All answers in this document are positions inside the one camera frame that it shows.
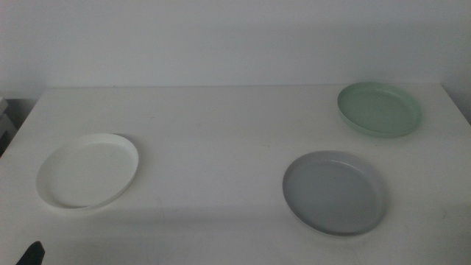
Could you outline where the white shallow bowl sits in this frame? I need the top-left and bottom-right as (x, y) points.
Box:
(35, 132), (140, 211)

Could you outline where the green shallow bowl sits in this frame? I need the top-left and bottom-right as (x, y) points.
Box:
(336, 81), (422, 139)

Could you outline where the grey shallow bowl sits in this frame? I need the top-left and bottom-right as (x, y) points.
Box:
(282, 149), (388, 237)

